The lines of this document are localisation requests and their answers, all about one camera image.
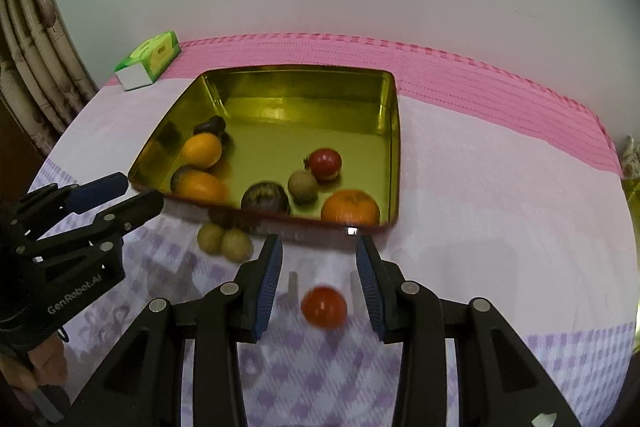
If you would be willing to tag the white plastic bag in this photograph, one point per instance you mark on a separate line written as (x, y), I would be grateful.
(631, 157)

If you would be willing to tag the dark wrinkled passion fruit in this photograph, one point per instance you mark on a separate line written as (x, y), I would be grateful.
(212, 125)
(265, 198)

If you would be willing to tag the red tin box gold inside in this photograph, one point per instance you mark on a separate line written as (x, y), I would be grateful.
(300, 127)

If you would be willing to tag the pink cloth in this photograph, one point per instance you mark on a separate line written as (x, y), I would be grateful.
(500, 82)

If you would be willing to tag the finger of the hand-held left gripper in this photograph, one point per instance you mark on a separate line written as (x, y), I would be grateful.
(95, 193)
(135, 207)

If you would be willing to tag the purple checked white cloth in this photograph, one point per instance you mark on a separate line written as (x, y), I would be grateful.
(475, 207)

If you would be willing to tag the person's left hand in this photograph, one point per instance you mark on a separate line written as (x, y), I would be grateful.
(47, 364)

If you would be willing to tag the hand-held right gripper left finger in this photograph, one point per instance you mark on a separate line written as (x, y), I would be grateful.
(270, 287)

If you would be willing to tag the brown longan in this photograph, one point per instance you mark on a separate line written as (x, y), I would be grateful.
(211, 238)
(302, 187)
(236, 245)

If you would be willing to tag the large round mandarin with stem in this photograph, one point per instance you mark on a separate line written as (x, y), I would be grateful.
(205, 189)

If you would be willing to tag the oval orange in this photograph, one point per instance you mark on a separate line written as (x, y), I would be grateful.
(201, 150)

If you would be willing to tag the green tissue box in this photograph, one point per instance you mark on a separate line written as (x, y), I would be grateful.
(150, 54)

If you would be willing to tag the red cherry tomato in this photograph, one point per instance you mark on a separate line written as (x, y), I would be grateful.
(324, 307)
(325, 162)

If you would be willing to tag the brown patterned curtain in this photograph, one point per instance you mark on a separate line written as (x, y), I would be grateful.
(35, 57)

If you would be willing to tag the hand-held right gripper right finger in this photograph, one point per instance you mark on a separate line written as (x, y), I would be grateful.
(369, 289)

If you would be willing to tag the small mandarin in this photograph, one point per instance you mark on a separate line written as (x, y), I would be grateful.
(350, 208)

